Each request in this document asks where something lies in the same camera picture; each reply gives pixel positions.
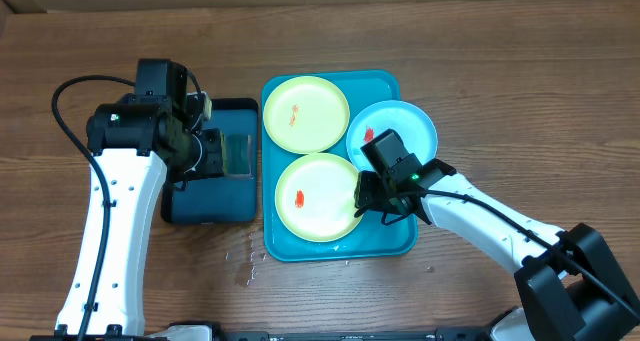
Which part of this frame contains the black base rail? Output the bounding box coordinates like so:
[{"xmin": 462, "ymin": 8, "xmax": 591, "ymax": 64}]
[{"xmin": 149, "ymin": 321, "xmax": 491, "ymax": 341}]

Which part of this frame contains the light blue plate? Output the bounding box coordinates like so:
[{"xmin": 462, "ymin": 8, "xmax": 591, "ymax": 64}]
[{"xmin": 346, "ymin": 100, "xmax": 438, "ymax": 171}]

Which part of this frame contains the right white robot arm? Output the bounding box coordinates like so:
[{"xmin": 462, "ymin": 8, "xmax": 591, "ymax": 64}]
[{"xmin": 354, "ymin": 159, "xmax": 639, "ymax": 340}]

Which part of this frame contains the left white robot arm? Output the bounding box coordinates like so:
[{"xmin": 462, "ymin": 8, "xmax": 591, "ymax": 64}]
[{"xmin": 55, "ymin": 98, "xmax": 227, "ymax": 340}]

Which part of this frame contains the yellow plate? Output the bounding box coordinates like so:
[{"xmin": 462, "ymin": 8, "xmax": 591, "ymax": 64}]
[
  {"xmin": 275, "ymin": 153, "xmax": 361, "ymax": 243},
  {"xmin": 263, "ymin": 76, "xmax": 350, "ymax": 154}
]

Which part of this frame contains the black water tray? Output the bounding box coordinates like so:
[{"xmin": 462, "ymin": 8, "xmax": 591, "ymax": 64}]
[{"xmin": 161, "ymin": 98, "xmax": 260, "ymax": 226}]

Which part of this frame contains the green orange sponge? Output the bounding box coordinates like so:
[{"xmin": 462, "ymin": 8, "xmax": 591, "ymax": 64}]
[{"xmin": 225, "ymin": 134, "xmax": 251, "ymax": 177}]

